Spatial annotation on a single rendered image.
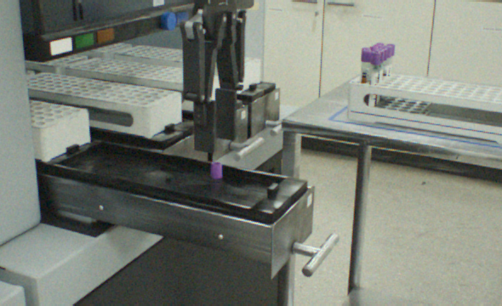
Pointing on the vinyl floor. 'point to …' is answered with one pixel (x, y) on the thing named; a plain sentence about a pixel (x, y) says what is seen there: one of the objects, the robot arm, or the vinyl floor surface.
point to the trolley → (310, 121)
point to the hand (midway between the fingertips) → (215, 121)
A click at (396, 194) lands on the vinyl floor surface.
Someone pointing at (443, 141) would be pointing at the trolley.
